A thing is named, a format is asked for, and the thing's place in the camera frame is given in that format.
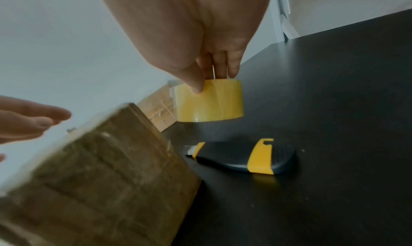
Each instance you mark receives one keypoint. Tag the person's right hand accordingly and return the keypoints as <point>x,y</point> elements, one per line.
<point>186,18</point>

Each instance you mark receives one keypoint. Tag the person's left hand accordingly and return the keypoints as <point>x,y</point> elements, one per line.
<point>29,122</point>

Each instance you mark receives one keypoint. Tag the yellow tape roll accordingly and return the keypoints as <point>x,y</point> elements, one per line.
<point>212,105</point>

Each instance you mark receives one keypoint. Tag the tall cardboard box square hole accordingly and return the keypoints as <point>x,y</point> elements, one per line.
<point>157,107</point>

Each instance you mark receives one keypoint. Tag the wide cardboard box torn flap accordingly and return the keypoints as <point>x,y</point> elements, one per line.
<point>103,184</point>

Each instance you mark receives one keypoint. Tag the black yellow utility knife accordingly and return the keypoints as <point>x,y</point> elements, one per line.
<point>231,156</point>

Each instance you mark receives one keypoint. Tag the white metal shelf frame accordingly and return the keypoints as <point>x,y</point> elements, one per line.
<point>285,10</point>

